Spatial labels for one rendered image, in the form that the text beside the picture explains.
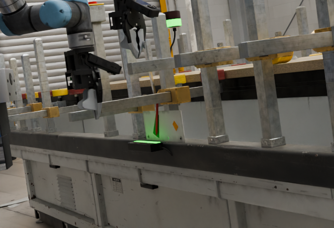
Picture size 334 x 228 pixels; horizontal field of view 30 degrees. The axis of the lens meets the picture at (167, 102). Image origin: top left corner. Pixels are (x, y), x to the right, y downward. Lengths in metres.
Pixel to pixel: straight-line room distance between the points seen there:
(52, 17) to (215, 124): 0.54
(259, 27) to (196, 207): 1.08
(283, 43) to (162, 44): 0.81
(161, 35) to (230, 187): 0.53
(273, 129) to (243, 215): 0.67
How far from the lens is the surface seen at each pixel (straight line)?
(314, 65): 1.72
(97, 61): 1.84
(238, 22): 12.07
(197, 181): 1.97
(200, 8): 1.78
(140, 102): 1.90
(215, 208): 2.35
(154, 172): 2.21
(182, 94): 1.93
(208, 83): 1.77
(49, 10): 1.72
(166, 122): 2.00
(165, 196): 2.68
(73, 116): 2.08
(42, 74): 3.14
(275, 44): 1.22
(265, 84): 1.57
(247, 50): 1.18
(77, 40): 1.81
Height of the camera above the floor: 0.93
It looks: 3 degrees down
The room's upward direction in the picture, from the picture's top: 8 degrees counter-clockwise
